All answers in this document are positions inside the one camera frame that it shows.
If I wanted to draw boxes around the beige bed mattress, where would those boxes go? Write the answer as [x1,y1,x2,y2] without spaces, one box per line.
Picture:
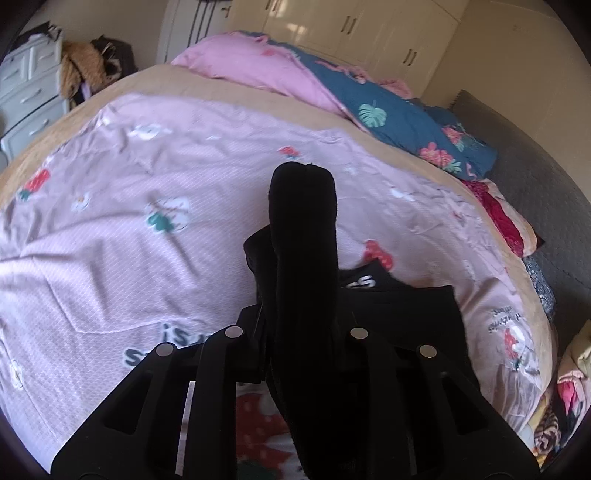
[0,64,561,370]

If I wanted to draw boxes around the pink and blue floral quilt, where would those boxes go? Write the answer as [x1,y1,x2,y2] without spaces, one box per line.
[171,31,499,180]

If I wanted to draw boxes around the red patterned pillow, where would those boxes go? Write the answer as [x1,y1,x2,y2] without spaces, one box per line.
[462,179,539,258]

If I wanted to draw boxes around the white door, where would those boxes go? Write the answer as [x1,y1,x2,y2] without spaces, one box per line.
[157,0,232,65]

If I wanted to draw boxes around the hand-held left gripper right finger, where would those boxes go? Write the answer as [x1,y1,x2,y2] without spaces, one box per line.
[337,322,541,480]

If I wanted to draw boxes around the white chest of drawers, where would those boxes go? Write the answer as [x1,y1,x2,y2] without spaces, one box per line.
[0,32,70,160]

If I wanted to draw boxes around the pink printed bedsheet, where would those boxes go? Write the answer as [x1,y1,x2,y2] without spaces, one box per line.
[0,92,555,480]

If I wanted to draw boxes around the black bag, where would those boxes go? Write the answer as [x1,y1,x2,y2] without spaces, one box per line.
[90,37,139,79]

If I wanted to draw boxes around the dark patterned pillow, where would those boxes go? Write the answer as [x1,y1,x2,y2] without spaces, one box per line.
[524,256,557,324]

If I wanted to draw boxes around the black printed t-shirt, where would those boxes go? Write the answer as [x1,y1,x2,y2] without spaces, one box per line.
[243,161,476,480]

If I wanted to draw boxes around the colourful floral blanket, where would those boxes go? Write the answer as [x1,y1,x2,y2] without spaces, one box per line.
[531,323,591,467]

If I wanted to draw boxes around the brown fuzzy clothing pile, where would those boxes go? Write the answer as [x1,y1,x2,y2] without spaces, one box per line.
[62,41,105,100]

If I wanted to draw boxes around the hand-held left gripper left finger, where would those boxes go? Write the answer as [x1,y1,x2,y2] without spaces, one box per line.
[51,305,269,480]

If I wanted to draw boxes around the cream glossy wardrobe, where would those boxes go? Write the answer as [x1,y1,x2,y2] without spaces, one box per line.
[226,0,462,93]

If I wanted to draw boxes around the grey padded headboard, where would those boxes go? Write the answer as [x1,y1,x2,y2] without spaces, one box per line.
[450,90,591,352]

